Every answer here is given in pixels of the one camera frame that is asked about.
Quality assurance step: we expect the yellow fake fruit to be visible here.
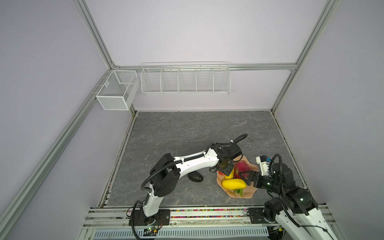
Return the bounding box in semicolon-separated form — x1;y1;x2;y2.
225;169;235;180
222;179;247;190

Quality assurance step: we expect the pink fake dragon fruit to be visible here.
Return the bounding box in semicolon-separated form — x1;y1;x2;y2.
234;161;250;179

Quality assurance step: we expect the dark fake avocado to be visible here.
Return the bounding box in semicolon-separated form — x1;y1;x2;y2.
188;171;204;183

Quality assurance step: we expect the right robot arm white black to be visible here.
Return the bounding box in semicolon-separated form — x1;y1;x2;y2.
235;154;337;240

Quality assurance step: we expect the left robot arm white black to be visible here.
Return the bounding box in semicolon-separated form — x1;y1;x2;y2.
141;134;248;218

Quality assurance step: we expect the peach wavy fruit bowl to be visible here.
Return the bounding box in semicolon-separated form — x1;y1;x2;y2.
217;156;259;199

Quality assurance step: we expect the white ventilation grille strip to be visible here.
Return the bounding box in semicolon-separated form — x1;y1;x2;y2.
92;226;269;240

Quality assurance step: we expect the white mesh box basket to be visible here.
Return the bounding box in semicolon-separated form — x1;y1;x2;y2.
96;70;140;111

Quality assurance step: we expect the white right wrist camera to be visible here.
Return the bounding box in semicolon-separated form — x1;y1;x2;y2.
256;155;271;176

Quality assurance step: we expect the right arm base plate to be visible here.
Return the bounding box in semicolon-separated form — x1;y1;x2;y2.
247;207;276;224

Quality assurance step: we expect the long white wire basket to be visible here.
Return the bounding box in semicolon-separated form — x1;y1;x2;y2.
141;62;232;95

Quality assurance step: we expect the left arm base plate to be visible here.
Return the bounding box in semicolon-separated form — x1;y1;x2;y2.
129;209;171;227

